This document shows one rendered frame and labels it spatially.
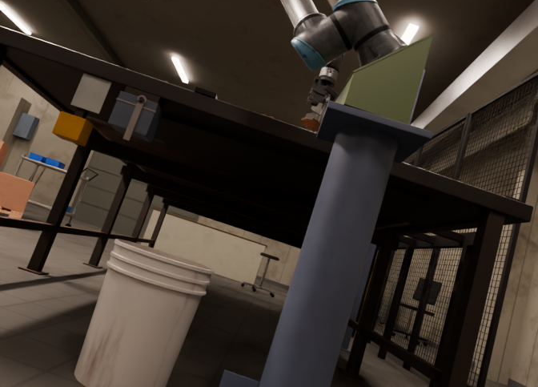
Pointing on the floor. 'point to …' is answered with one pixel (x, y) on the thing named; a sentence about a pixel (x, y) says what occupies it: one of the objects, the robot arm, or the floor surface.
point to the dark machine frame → (448, 240)
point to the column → (334, 247)
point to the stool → (264, 275)
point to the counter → (208, 247)
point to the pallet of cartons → (13, 190)
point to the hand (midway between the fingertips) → (317, 126)
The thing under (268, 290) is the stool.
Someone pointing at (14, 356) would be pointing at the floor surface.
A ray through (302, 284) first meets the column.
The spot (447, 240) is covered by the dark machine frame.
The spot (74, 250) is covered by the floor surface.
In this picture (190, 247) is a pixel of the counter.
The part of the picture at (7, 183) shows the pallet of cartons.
